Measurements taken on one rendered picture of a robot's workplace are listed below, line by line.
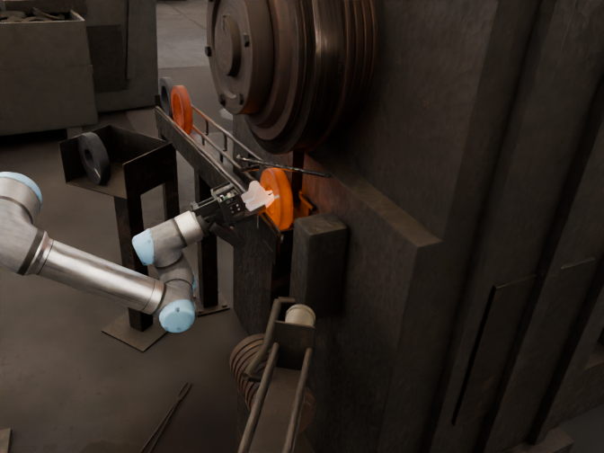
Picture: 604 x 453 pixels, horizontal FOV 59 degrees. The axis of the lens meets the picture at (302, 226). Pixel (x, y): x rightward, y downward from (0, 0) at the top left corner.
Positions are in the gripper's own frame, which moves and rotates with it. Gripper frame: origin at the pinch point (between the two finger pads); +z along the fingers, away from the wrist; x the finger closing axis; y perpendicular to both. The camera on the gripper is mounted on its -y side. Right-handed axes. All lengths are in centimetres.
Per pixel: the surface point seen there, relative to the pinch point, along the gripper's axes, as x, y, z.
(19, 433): 18, -49, -90
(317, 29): -22.2, 42.9, 10.7
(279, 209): -6.2, 0.0, -1.4
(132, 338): 45, -60, -54
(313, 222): -23.1, 5.4, 0.5
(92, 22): 287, -8, -10
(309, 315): -37.8, -3.2, -10.0
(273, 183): -2.1, 4.7, 0.3
